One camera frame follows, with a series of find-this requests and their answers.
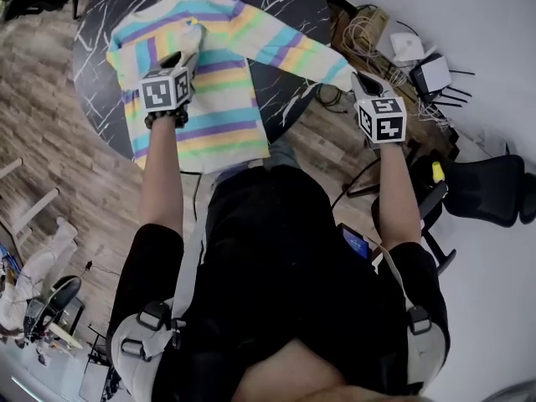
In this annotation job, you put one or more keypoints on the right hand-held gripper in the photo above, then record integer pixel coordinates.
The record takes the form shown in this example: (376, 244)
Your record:
(383, 117)

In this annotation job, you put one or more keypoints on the person's left forearm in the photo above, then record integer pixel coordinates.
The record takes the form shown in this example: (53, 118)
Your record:
(161, 174)

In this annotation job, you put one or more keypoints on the pastel striped long-sleeved top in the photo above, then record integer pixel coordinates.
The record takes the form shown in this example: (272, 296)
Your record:
(218, 99)

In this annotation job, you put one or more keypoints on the white router with antennas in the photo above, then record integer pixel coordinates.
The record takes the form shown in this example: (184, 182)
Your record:
(435, 75)

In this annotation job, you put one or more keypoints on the small yellow object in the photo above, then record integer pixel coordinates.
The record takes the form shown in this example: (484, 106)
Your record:
(438, 171)

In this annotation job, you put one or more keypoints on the white wooden chair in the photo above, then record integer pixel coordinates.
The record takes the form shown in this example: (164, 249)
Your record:
(29, 220)

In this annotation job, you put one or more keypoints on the black office chair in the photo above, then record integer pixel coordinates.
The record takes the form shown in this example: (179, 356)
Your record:
(481, 187)

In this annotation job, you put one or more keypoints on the black stool with metal frame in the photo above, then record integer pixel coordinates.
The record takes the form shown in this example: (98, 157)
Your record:
(54, 300)

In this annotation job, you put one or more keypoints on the person's black shirt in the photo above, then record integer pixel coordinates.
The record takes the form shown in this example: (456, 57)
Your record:
(276, 274)

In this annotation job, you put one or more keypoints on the white power adapter box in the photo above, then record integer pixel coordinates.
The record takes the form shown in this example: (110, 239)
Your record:
(405, 46)

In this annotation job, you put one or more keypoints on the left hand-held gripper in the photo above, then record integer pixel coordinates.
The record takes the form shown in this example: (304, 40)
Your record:
(164, 89)

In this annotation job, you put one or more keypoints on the small blue screen device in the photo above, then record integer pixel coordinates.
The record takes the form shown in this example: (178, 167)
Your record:
(355, 243)

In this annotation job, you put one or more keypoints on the person's right forearm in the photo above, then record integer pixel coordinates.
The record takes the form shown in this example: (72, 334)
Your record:
(398, 199)

